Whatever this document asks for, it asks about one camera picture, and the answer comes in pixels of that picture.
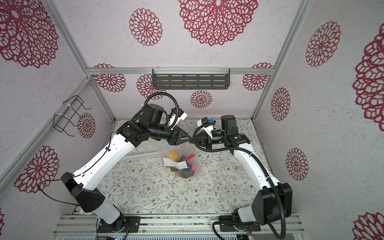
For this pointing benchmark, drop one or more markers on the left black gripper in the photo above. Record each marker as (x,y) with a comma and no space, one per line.
(176,136)

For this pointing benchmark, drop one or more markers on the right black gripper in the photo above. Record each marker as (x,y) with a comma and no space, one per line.
(203,140)

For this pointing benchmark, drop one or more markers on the yellow toy potato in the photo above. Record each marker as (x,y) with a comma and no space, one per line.
(173,156)

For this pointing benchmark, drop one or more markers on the red toy chili pepper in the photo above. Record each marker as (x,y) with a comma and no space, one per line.
(190,157)

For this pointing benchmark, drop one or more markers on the clear zip top bag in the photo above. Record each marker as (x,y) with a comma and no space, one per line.
(184,150)

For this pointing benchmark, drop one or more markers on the dark oval toy avocado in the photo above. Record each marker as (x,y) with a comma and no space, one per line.
(186,173)

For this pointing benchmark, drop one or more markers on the white perforated plastic basket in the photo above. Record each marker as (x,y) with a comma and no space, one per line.
(146,148)

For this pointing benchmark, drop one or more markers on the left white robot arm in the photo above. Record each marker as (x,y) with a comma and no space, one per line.
(82,184)

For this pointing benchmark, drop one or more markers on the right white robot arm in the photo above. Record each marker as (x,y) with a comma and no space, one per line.
(273,201)

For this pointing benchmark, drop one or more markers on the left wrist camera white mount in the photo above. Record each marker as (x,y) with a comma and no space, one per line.
(175,119)

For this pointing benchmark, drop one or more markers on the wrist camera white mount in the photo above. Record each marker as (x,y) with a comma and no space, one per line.
(208,125)
(175,119)

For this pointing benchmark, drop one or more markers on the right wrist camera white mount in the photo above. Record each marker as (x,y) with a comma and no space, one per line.
(208,125)

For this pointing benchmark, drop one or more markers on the grey slotted wall shelf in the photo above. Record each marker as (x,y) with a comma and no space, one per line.
(193,79)

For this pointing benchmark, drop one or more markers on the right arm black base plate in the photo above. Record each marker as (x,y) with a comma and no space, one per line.
(234,225)

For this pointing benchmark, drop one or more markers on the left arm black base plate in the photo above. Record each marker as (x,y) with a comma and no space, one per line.
(126,224)

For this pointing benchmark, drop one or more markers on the black wire wall rack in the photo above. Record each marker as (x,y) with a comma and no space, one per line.
(73,105)

